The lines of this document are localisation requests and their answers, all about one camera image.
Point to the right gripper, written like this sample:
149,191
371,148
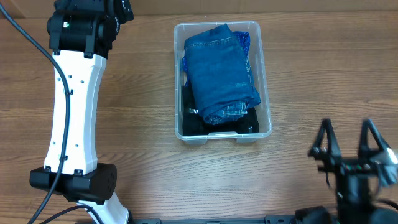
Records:
333,149

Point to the black garment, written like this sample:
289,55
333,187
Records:
248,124
192,121

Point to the blue sparkly garment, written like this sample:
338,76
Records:
243,38

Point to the blue jeans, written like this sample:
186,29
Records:
220,75

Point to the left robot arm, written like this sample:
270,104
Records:
81,35

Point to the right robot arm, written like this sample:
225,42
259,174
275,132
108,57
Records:
358,180

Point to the clear plastic storage bin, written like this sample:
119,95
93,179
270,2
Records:
183,31

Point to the cardboard backdrop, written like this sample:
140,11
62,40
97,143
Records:
171,7

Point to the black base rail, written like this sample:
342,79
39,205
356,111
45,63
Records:
269,219

